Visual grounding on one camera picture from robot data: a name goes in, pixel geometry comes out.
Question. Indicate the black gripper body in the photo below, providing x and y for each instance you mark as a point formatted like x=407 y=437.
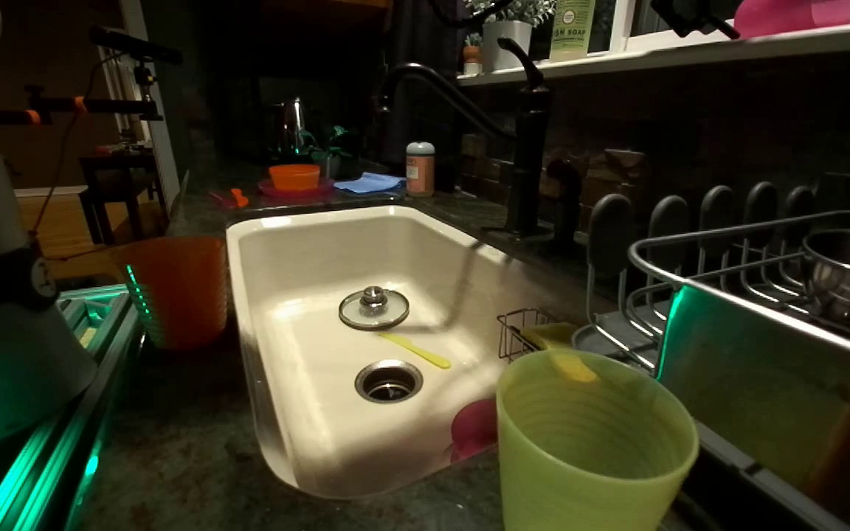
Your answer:
x=691 y=12

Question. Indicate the translucent pink plastic cup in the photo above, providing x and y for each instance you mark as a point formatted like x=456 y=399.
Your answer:
x=790 y=15

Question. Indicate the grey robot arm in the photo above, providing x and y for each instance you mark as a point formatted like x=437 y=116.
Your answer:
x=0 y=197

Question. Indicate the black sink sprayer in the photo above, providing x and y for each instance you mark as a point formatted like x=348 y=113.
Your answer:
x=565 y=203

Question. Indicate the metal sink strainer lid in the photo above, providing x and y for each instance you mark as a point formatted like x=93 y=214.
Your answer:
x=372 y=307

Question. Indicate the light green plastic cup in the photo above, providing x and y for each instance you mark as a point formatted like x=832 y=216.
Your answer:
x=583 y=461

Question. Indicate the round metal sink drain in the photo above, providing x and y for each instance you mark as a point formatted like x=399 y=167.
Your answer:
x=388 y=383

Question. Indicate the white ceramic sink basin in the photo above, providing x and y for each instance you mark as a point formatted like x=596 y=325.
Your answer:
x=288 y=297

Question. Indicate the green card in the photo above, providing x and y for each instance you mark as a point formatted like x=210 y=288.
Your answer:
x=574 y=29

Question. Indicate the potted plant leaves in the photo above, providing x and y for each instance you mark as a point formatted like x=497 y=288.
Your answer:
x=509 y=11

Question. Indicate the white plant pot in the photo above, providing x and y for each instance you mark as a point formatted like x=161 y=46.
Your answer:
x=505 y=46

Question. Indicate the black kitchen faucet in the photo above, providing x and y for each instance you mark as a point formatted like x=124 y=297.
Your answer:
x=530 y=149

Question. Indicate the small terracotta pot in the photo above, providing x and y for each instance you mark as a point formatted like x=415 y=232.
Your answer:
x=472 y=55

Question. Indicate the orange spice bottle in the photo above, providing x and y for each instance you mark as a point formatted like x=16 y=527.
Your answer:
x=421 y=169

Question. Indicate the yellow sponge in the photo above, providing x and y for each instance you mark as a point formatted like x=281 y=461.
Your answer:
x=557 y=341

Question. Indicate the blue cloth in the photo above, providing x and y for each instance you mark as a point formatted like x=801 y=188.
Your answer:
x=368 y=185

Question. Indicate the yellow brush in holder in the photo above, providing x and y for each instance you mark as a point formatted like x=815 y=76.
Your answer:
x=515 y=335

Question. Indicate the reflective metal drainboard panel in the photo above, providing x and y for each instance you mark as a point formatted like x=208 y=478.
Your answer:
x=769 y=393

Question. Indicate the small orange bowl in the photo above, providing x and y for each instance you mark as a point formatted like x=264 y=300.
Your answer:
x=294 y=179

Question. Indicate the yellow plastic utensil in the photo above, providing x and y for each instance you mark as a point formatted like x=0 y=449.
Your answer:
x=418 y=353

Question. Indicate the red plate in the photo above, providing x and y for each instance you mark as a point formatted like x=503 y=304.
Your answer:
x=294 y=194

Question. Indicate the small orange block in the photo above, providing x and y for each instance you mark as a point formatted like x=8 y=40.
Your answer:
x=239 y=200

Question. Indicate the orange plastic bucket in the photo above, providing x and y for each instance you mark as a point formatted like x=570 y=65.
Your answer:
x=183 y=291

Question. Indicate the black stool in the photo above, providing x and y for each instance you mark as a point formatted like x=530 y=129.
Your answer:
x=117 y=194

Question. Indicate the black stand with orange clamps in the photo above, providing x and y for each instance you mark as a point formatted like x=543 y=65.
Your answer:
x=59 y=107

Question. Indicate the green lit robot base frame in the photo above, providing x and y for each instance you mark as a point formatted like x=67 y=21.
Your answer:
x=59 y=431

